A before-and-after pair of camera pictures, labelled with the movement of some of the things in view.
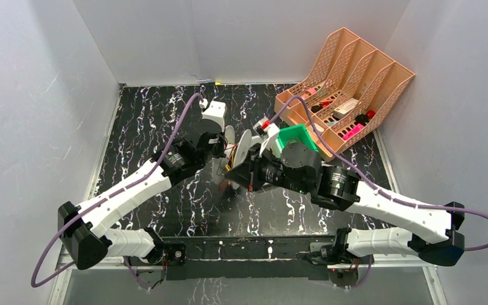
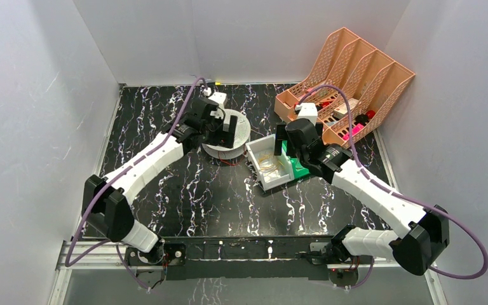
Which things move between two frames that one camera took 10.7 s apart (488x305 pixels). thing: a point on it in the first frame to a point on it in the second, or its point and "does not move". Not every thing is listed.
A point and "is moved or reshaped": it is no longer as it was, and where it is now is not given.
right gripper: [243, 172] to [281, 135]
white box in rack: [339, 112] does not move
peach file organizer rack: [349, 92] does not move
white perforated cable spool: [235, 154] is moved or reshaped
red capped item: [370, 114] does not move
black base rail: [266, 257] does not move
